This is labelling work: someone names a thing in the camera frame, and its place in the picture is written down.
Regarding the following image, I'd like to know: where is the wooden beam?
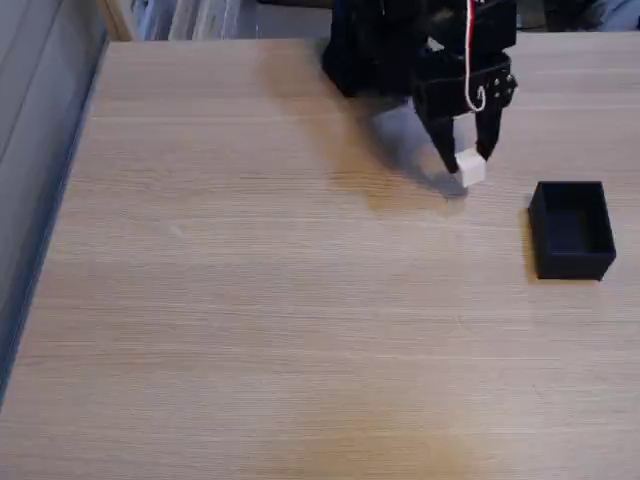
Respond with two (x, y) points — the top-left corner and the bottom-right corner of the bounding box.
(96, 0), (134, 44)

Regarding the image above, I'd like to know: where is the white and red cable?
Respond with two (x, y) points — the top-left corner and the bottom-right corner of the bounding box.
(462, 0), (489, 113)

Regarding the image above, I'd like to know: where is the blue cloth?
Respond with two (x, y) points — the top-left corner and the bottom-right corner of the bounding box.
(594, 0), (640, 32)

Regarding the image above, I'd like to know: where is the white cube block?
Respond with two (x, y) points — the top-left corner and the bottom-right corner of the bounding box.
(454, 148), (488, 189)

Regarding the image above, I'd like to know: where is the pale folded fabric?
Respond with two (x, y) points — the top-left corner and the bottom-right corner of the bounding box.
(134, 0), (261, 42)

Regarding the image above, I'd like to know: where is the black open box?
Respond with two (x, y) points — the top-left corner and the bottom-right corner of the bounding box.
(527, 180), (618, 282)

